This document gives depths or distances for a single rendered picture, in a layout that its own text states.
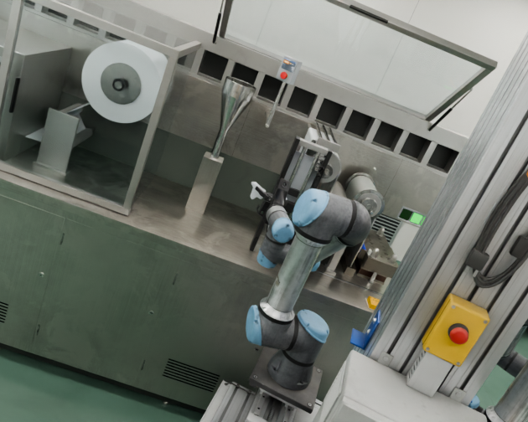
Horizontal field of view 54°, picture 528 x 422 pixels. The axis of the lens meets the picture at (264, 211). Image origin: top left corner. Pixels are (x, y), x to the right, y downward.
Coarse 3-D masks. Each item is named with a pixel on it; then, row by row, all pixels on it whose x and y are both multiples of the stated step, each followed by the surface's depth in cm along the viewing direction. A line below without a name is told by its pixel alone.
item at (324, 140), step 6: (318, 126) 241; (324, 126) 246; (318, 132) 229; (324, 132) 235; (330, 132) 241; (318, 138) 217; (324, 138) 231; (330, 138) 236; (318, 144) 218; (324, 144) 218; (330, 144) 218; (336, 144) 218; (336, 150) 219
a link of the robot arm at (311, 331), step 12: (300, 312) 164; (312, 312) 168; (300, 324) 161; (312, 324) 161; (324, 324) 165; (300, 336) 159; (312, 336) 159; (324, 336) 161; (288, 348) 161; (300, 348) 161; (312, 348) 161; (300, 360) 163; (312, 360) 164
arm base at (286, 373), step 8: (280, 352) 169; (272, 360) 169; (280, 360) 167; (288, 360) 164; (272, 368) 167; (280, 368) 166; (288, 368) 164; (296, 368) 164; (304, 368) 165; (312, 368) 168; (272, 376) 167; (280, 376) 165; (288, 376) 164; (296, 376) 164; (304, 376) 166; (280, 384) 165; (288, 384) 164; (296, 384) 165; (304, 384) 166
